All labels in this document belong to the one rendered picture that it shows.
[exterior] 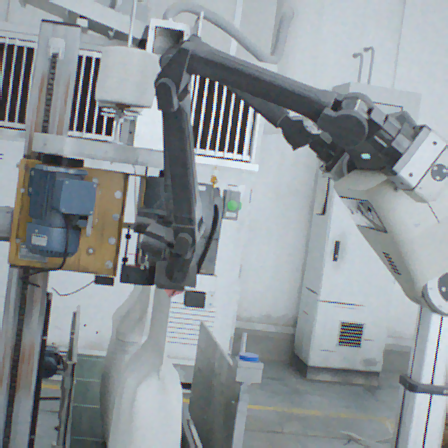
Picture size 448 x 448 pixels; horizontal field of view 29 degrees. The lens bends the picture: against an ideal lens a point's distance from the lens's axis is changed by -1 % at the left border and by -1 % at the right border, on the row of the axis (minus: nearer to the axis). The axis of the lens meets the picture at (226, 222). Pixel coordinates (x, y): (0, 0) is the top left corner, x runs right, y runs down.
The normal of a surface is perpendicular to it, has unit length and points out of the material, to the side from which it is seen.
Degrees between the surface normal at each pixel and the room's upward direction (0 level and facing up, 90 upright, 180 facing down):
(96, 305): 90
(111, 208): 90
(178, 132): 122
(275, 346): 90
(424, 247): 115
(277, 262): 90
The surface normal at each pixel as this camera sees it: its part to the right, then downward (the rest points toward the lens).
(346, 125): -0.29, 0.54
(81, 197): 0.55, 0.12
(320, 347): 0.15, 0.07
